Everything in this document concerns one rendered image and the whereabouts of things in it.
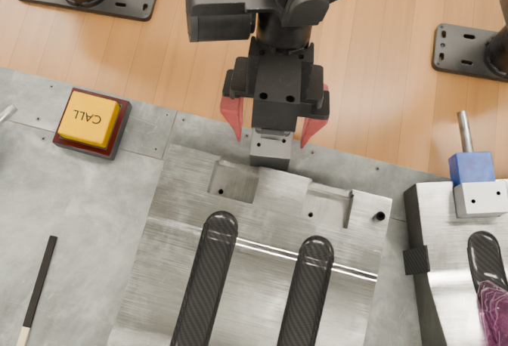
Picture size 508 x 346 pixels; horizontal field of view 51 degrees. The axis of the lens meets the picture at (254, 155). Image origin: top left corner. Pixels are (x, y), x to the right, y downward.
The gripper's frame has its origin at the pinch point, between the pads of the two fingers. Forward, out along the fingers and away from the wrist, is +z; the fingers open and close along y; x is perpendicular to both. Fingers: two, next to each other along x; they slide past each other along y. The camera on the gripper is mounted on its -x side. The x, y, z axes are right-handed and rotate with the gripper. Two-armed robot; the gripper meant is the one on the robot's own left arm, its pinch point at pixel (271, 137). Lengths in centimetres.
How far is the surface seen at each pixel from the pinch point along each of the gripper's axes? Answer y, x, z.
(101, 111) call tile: -21.8, 1.6, 0.4
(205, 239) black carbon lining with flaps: -5.9, -14.0, 3.6
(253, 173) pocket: -1.6, -6.1, 0.5
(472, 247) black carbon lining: 24.7, -9.8, 4.8
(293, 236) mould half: 3.7, -13.0, 2.3
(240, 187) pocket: -2.9, -7.1, 2.1
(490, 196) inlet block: 25.5, -6.5, -0.6
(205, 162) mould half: -7.1, -6.7, -1.2
